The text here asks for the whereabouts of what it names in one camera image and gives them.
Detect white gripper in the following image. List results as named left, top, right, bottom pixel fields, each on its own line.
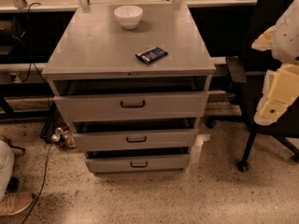
left=251, top=26, right=299, bottom=126

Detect grey top drawer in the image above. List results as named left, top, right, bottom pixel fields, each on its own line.
left=54, top=91, right=208, bottom=122

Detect grey drawer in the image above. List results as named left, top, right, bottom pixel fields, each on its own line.
left=86, top=154, right=191, bottom=173
left=54, top=91, right=208, bottom=122
left=74, top=129, right=197, bottom=151

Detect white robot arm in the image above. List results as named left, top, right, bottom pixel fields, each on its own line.
left=251, top=0, right=299, bottom=126

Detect grey drawer cabinet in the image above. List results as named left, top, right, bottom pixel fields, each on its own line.
left=43, top=3, right=215, bottom=160

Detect grey middle drawer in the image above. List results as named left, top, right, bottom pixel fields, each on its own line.
left=74, top=129, right=197, bottom=151

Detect grey bottom drawer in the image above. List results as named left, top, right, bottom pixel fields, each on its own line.
left=86, top=154, right=191, bottom=173

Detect black office chair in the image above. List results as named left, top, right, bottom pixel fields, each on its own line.
left=206, top=0, right=299, bottom=174

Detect dark blue snack packet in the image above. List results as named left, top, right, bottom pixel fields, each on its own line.
left=136, top=47, right=168, bottom=64

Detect white ceramic bowl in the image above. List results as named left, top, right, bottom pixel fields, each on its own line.
left=114, top=6, right=143, bottom=29

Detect clear plastic bottles on floor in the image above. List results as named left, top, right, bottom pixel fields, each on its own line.
left=51, top=127, right=76, bottom=148

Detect person's leg in white trousers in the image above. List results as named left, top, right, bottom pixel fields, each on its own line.
left=0, top=136, right=15, bottom=202

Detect tan sneaker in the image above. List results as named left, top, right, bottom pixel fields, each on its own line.
left=0, top=192, right=33, bottom=217

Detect black power cable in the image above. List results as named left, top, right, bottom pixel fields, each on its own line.
left=12, top=2, right=54, bottom=224

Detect white wall socket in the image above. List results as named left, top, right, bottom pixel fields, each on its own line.
left=10, top=73, right=21, bottom=83

